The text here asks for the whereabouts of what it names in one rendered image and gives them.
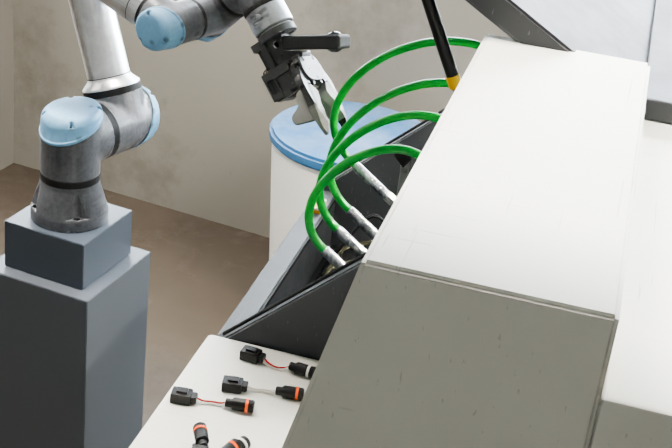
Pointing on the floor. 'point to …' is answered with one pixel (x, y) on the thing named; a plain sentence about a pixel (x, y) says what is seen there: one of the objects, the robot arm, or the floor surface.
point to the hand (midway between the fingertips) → (337, 124)
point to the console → (493, 266)
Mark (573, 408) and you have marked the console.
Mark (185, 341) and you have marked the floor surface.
